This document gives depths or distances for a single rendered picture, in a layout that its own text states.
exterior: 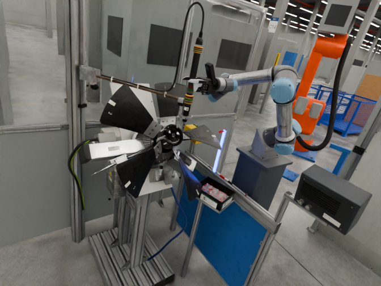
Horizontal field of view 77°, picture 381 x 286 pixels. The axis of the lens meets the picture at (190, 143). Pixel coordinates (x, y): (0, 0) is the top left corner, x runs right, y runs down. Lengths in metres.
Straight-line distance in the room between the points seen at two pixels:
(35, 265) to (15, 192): 0.56
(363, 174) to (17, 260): 2.96
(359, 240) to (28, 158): 2.93
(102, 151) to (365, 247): 2.55
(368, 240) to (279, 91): 1.99
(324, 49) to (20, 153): 4.63
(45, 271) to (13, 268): 0.22
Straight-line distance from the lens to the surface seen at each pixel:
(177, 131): 1.27
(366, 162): 2.72
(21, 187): 2.04
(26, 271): 2.23
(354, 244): 3.01
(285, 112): 1.42
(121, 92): 1.22
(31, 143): 1.88
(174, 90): 1.42
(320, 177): 1.24
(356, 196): 1.21
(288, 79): 1.32
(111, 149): 1.27
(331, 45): 5.02
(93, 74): 1.51
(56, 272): 2.17
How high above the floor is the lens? 1.71
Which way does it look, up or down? 24 degrees down
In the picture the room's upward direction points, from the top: 12 degrees clockwise
